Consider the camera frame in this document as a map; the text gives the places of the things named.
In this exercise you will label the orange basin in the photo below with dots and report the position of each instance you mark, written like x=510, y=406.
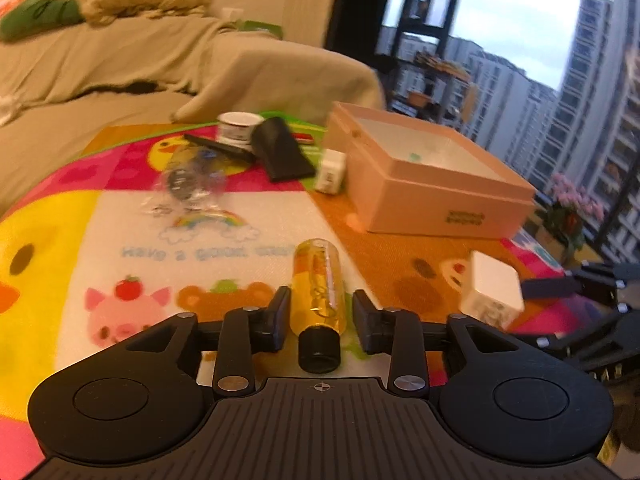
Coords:
x=420, y=97

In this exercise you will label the green plush toy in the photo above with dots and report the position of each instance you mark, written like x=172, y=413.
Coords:
x=40, y=12

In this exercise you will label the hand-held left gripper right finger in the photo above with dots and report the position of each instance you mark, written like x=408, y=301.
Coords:
x=364, y=322

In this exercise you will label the pink flowering plant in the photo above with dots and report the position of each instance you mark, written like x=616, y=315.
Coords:
x=575, y=200

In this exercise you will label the pink cardboard box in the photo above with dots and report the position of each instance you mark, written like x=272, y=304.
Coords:
x=425, y=195

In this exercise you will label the dark curtain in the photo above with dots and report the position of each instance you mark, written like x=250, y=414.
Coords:
x=355, y=10

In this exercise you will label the green box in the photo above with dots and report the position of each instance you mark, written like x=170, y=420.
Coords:
x=260, y=27

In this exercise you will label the beige covered sofa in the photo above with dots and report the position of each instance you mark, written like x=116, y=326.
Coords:
x=100, y=110

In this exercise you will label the white cube charger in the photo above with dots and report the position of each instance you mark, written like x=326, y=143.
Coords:
x=490, y=287

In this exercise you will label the white round jar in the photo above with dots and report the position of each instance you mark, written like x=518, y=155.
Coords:
x=239, y=127

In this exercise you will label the small red object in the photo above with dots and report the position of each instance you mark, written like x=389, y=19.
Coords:
x=303, y=139

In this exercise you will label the yellow bottle with black cap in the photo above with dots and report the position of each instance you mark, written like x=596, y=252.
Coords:
x=315, y=285

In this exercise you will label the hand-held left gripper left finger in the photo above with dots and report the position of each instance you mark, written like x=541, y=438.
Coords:
x=277, y=320

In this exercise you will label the clear plastic bag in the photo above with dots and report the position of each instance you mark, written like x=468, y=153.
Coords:
x=192, y=180

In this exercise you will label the colourful cartoon printed mat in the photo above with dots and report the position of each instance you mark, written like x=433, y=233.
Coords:
x=280, y=215

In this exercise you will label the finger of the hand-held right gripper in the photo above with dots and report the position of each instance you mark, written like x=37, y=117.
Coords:
x=590, y=331
x=545, y=288

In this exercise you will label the black pen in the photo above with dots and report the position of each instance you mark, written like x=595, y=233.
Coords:
x=220, y=147

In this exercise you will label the small white adapter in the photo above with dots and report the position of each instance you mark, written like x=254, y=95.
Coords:
x=330, y=172

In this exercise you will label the black metal shelf rack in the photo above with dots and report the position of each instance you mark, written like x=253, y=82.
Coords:
x=406, y=25

